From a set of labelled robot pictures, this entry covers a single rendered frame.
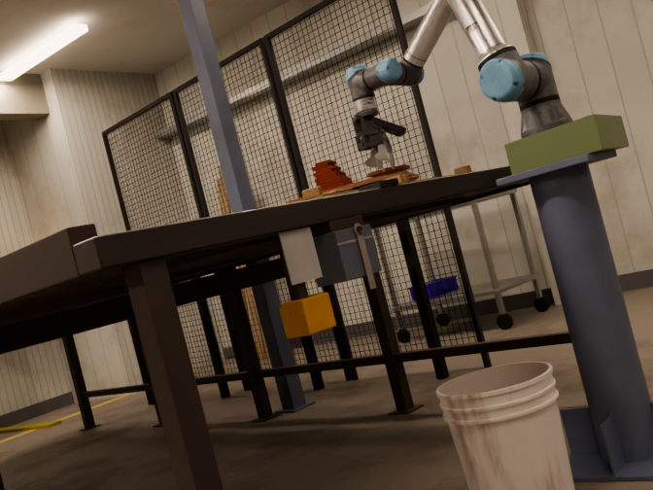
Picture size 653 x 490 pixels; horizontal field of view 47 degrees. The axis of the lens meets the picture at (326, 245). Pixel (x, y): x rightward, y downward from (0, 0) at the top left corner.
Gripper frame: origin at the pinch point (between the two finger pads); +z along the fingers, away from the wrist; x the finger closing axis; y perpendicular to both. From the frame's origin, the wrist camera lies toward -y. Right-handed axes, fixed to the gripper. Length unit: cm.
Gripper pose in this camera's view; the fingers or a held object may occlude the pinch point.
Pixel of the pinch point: (388, 170)
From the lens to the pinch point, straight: 250.7
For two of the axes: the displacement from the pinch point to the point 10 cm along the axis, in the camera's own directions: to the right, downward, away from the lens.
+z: 2.5, 9.7, -0.2
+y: -9.3, 2.4, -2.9
